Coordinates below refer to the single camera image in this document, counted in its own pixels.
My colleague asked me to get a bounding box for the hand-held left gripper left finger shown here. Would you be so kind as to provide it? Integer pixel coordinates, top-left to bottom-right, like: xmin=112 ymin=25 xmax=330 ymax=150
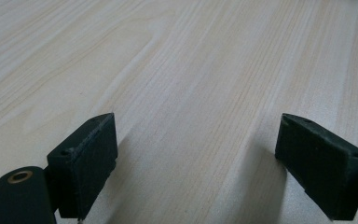
xmin=46 ymin=112 xmax=119 ymax=220

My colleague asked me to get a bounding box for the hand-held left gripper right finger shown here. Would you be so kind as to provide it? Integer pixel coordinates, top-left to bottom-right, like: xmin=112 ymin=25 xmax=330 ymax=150
xmin=274 ymin=113 xmax=358 ymax=221

